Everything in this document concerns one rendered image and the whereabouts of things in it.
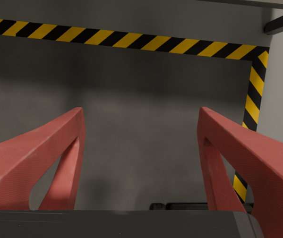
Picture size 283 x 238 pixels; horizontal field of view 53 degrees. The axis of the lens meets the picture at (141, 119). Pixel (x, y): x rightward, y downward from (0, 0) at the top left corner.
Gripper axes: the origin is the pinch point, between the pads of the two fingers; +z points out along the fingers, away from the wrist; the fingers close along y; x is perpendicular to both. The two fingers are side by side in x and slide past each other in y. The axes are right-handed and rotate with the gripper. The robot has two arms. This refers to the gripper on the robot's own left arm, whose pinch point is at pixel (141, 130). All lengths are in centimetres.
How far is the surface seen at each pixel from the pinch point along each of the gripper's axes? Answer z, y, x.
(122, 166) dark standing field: 76, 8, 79
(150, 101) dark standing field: 88, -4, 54
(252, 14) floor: 104, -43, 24
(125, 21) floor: 103, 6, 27
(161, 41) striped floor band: 99, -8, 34
